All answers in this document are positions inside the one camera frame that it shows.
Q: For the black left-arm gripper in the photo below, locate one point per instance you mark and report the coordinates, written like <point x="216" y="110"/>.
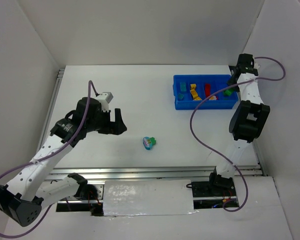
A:
<point x="112" y="124"/>

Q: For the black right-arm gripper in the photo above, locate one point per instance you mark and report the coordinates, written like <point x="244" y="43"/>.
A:
<point x="233" y="79"/>

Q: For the green curved lego brick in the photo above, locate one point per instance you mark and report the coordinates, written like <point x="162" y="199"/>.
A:
<point x="228" y="92"/>

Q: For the red lego brick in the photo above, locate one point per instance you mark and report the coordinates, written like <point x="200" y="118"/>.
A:
<point x="207" y="90"/>

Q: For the small green lego brick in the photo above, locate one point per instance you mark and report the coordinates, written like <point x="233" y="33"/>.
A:
<point x="152" y="141"/>

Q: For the small yellow lego brick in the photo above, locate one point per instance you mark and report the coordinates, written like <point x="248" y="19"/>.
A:
<point x="193" y="86"/>

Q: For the turquoise small lego brick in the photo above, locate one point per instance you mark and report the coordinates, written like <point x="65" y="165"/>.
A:
<point x="181" y="97"/>

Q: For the yellow curved lego brick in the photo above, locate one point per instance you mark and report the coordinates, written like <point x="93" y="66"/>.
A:
<point x="197" y="99"/>

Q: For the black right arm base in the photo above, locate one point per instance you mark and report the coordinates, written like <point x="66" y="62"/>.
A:
<point x="206" y="196"/>

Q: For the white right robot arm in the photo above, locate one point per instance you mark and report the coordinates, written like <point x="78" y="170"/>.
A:
<point x="222" y="91"/>

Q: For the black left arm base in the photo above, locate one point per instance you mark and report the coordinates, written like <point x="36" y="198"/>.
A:
<point x="90" y="201"/>

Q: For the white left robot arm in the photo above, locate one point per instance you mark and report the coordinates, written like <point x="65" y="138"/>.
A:
<point x="23" y="197"/>

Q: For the flower printed lego piece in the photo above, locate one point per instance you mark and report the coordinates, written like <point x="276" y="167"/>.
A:
<point x="213" y="98"/>

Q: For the blue plastic bin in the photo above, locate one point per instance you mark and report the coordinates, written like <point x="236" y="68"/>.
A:
<point x="217" y="82"/>

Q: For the silver foil covered board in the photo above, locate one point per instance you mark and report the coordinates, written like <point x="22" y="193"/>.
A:
<point x="147" y="198"/>

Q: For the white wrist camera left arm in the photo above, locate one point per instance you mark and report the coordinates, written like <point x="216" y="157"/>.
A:
<point x="105" y="98"/>

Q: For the aluminium frame rail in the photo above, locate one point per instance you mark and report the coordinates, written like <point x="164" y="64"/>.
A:
<point x="133" y="173"/>

